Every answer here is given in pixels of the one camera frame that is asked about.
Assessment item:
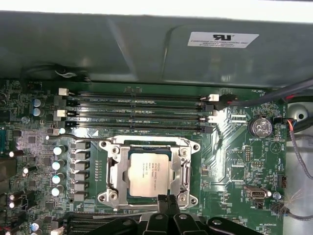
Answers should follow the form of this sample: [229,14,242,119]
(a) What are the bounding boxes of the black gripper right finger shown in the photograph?
[168,195,261,235]

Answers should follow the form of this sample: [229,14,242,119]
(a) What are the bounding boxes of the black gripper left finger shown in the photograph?
[97,194,173,235]

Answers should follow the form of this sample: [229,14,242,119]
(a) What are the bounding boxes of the silver CPU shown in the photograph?
[129,153,171,198]

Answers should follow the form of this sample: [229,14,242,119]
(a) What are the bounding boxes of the metal socket cover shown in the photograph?
[107,144,193,208]

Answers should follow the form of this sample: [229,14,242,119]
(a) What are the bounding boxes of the wire locking lever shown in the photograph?
[45,134,115,143]

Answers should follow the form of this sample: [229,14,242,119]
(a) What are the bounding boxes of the CPU socket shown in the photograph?
[97,134,201,212]

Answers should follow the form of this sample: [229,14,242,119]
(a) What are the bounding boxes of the black clip RAM slot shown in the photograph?
[53,95,216,111]
[52,119,214,135]

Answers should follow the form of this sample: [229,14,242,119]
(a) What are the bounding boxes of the white clip RAM slot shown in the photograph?
[58,87,221,102]
[56,109,219,123]

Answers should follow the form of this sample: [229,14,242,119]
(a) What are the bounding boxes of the green motherboard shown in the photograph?
[0,78,313,235]

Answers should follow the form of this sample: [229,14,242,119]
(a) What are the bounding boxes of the internal USB connector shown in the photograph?
[244,185,272,201]

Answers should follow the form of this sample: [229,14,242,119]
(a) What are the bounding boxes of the silver round capacitor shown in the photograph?
[51,173,65,185]
[51,185,65,196]
[53,144,67,156]
[51,159,67,172]

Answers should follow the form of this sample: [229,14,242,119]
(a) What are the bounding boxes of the round coin battery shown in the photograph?
[247,116,272,138]

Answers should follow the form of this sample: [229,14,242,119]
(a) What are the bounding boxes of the dark grey PC case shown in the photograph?
[0,9,313,235]

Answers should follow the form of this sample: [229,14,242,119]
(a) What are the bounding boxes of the thick black cable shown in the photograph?
[228,77,313,108]

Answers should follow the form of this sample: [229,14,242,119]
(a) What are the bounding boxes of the grey braided cable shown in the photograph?
[289,128,313,181]

